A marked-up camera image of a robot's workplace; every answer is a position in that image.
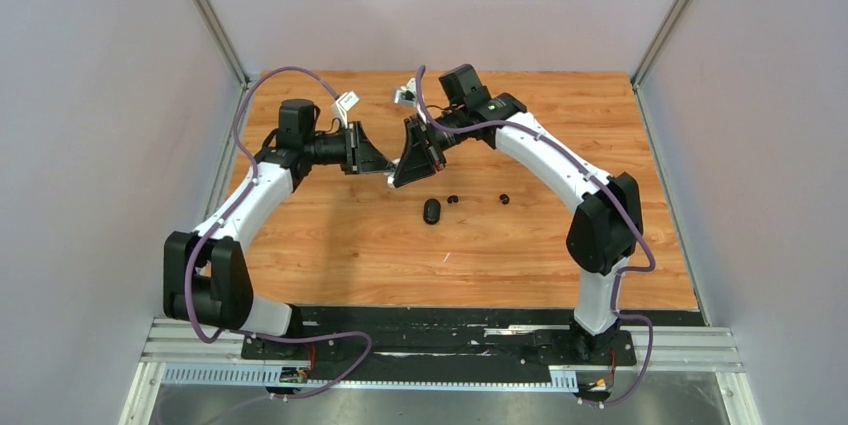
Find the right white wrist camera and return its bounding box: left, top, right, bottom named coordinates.
left=393, top=78, right=417, bottom=107

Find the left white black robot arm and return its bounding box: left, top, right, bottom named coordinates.
left=163, top=92, right=394, bottom=358

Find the right aluminium corner post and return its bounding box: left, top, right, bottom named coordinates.
left=630, top=0, right=692, bottom=91

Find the left aluminium corner post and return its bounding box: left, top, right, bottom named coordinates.
left=192, top=0, right=251, bottom=88

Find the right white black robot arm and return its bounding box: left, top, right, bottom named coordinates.
left=388, top=64, right=643, bottom=363

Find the aluminium corner post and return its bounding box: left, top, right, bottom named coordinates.
left=630, top=0, right=692, bottom=91
left=192, top=0, right=251, bottom=88

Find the white earbud charging case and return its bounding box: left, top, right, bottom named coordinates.
left=384, top=158, right=400, bottom=177

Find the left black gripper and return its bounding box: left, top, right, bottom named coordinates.
left=304, top=121, right=396, bottom=175

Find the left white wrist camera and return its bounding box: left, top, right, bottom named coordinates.
left=332, top=91, right=359, bottom=128

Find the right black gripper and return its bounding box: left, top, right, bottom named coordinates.
left=393, top=107, right=468, bottom=188

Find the black earbud charging case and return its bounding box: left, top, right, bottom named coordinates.
left=422, top=198, right=441, bottom=225

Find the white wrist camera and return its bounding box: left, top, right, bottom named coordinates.
left=332, top=91, right=359, bottom=128
left=393, top=78, right=417, bottom=107

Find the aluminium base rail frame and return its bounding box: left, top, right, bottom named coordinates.
left=120, top=306, right=761, bottom=424

